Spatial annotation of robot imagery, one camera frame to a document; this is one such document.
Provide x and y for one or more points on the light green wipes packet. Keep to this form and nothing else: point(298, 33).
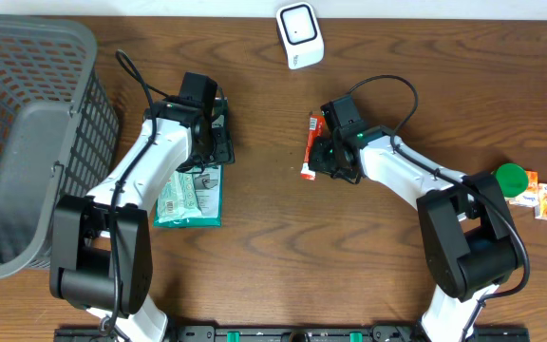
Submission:
point(178, 199)

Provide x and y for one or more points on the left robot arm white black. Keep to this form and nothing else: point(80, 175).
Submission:
point(101, 246)

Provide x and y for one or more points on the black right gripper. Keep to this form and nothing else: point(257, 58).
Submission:
point(317, 164)

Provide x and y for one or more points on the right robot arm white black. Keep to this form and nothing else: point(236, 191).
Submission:
point(471, 245)

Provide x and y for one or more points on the white barcode scanner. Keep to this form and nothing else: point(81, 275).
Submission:
point(299, 33)

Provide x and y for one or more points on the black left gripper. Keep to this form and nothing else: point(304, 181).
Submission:
point(224, 153)

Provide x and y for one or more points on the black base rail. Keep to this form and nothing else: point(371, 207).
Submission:
point(385, 333)

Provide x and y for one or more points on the green lid white jar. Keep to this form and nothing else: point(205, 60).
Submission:
point(512, 178)

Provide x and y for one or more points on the red nescafe stick sachet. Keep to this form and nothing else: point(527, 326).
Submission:
point(315, 130)

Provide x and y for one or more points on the grey plastic mesh basket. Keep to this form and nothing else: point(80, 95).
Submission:
point(58, 131)

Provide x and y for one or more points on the green white gloves packet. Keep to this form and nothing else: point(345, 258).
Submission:
point(208, 184)

